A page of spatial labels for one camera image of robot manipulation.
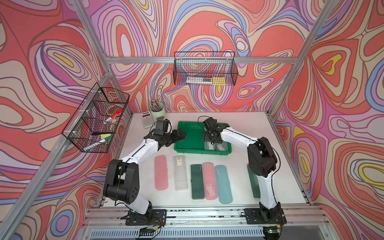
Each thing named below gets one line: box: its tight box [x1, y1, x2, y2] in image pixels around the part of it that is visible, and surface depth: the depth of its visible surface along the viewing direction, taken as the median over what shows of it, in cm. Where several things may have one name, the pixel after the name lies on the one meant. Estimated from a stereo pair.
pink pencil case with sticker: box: [202, 162, 218, 201], surface depth 86 cm
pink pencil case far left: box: [154, 155, 169, 191], surface depth 90 cm
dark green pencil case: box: [190, 164, 205, 200], surface depth 86 cm
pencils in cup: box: [150, 99, 162, 112], surface depth 105 cm
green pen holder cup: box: [150, 102, 166, 124], surface depth 106 cm
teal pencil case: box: [215, 164, 233, 205], surface depth 85 cm
